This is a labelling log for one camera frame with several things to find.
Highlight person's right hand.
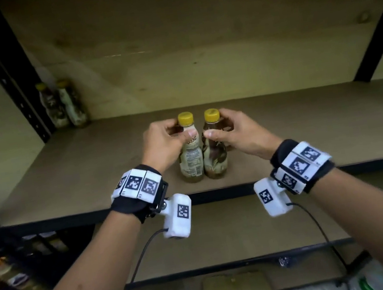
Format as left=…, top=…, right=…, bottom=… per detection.
left=200, top=99, right=287, bottom=170

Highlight person's left hand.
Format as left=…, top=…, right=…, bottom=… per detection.
left=135, top=114, right=204, bottom=178

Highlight wooden shelf with black frame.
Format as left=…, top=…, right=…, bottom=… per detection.
left=0, top=0, right=383, bottom=290

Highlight person's right forearm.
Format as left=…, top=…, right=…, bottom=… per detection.
left=306, top=160, right=383, bottom=290

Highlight person's left forearm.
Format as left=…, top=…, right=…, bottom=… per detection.
left=0, top=206, right=154, bottom=290

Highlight small packaged goods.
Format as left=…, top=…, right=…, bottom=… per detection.
left=0, top=228, right=75, bottom=290

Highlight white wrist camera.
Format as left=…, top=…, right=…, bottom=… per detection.
left=155, top=191, right=198, bottom=243
left=252, top=173, right=295, bottom=221

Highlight black camera cable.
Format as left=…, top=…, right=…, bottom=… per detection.
left=285, top=195, right=349, bottom=281
left=99, top=227, right=180, bottom=290

